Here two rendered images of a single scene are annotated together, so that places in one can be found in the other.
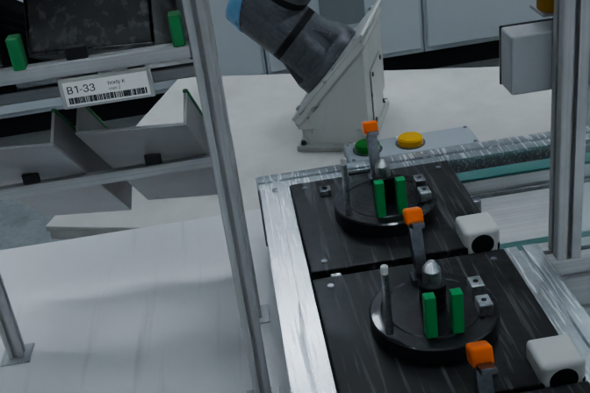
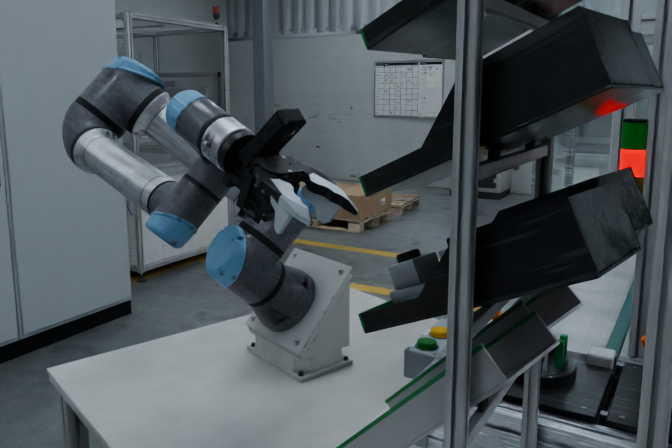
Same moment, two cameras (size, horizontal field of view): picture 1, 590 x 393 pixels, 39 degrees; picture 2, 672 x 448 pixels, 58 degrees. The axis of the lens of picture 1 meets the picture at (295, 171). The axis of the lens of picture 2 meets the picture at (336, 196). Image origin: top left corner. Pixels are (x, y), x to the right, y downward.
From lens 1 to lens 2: 1.18 m
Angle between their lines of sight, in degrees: 55
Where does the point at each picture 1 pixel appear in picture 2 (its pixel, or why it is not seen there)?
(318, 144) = (314, 370)
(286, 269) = (570, 426)
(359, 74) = (346, 300)
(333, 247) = (567, 399)
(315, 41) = (297, 282)
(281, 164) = (307, 395)
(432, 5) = (25, 298)
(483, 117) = not seen: hidden behind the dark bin
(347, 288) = (630, 414)
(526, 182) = not seen: hidden behind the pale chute
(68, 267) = not seen: outside the picture
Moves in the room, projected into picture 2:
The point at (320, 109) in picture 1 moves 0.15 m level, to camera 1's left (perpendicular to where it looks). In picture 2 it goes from (317, 337) to (272, 363)
